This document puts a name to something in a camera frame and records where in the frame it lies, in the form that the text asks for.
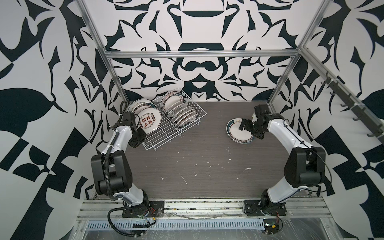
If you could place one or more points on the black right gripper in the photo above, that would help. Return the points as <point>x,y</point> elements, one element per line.
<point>259,135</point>

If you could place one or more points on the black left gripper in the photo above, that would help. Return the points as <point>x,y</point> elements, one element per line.
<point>143,136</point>

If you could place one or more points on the white plate red characters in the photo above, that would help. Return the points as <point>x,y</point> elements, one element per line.
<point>148,119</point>

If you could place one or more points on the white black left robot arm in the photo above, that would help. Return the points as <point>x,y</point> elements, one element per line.
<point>111,170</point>

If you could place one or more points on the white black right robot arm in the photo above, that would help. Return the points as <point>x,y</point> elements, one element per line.
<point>305,167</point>

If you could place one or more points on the green red rimmed plate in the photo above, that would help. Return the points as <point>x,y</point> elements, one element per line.
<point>236,135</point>

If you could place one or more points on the green cloud pattern plate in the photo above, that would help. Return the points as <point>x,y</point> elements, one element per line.
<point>170,99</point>

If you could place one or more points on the white wire dish rack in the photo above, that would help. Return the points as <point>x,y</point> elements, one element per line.
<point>182,116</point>

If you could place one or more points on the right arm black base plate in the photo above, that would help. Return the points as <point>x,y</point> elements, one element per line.
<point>254,208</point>

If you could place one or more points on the aluminium cage frame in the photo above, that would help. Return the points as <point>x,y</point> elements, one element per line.
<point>300,52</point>

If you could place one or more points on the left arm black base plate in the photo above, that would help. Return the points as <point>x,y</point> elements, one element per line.
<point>149,210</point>

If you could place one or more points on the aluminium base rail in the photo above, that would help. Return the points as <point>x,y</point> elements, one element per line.
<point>207,208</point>

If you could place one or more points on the white slotted cable duct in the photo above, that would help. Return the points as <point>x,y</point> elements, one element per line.
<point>181,224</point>

